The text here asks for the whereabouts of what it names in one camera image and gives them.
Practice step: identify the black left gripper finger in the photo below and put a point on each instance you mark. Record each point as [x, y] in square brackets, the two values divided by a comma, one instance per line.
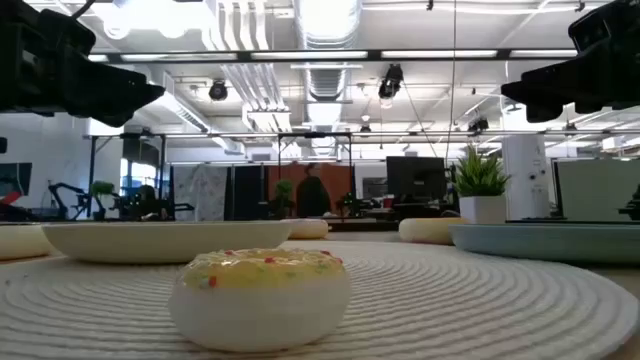
[110, 114]
[110, 85]

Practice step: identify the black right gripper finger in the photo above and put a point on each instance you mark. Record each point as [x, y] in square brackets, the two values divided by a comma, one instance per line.
[537, 112]
[545, 85]

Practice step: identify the red glazed donut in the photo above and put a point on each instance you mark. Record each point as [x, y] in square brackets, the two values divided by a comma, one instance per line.
[20, 242]

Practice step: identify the chocolate glazed donut white drizzle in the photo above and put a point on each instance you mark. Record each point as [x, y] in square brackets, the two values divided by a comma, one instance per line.
[427, 231]

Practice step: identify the pink glazed donut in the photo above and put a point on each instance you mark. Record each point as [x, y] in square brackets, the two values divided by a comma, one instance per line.
[307, 229]

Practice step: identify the yellow sprinkled donut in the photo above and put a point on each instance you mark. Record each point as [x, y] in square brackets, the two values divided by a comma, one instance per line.
[260, 300]

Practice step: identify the black background robot arm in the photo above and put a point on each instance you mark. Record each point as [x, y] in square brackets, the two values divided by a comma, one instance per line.
[65, 192]

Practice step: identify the white pillar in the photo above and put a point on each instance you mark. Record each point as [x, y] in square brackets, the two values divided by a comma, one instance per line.
[525, 175]

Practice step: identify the small potted green plant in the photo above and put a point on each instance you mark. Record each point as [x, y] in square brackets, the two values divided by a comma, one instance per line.
[284, 192]
[102, 195]

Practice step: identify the person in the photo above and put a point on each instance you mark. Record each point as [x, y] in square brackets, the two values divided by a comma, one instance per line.
[312, 197]
[147, 202]

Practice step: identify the grey-green partition board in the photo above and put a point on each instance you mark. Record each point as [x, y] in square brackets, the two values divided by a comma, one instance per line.
[595, 190]

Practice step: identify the green plant in white pot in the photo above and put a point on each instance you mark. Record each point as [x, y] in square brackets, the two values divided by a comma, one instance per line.
[481, 200]

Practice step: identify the black ceiling spotlight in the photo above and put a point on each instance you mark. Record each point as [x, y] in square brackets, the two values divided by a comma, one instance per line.
[218, 91]

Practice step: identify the pale blue plate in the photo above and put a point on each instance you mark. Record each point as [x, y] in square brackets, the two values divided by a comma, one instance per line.
[550, 242]

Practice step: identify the black computer monitor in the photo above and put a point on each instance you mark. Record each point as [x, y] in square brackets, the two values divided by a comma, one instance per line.
[415, 177]

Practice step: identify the cream shallow plate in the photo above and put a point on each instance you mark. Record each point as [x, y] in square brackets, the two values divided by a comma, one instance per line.
[165, 242]

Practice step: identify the black overhead light bar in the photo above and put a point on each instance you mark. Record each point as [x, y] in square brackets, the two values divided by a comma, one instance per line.
[374, 54]

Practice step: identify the white round woven placemat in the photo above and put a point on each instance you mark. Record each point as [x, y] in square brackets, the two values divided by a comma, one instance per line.
[475, 310]

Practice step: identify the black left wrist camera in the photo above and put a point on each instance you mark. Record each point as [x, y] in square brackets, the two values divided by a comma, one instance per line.
[65, 35]

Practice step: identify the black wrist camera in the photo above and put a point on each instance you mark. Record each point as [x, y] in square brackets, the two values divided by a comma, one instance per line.
[65, 35]
[605, 25]

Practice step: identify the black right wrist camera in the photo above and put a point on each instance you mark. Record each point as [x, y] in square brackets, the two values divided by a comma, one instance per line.
[605, 25]

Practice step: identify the dark wall screen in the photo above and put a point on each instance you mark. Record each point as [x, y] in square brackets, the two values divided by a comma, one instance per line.
[15, 177]

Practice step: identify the black hanging camera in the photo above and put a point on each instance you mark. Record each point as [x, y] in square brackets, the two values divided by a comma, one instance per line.
[390, 82]

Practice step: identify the black metal stand frame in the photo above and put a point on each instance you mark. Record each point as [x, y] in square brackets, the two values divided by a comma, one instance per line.
[315, 135]

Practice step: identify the silver ceiling duct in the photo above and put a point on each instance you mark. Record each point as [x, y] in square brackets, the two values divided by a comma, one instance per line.
[327, 30]

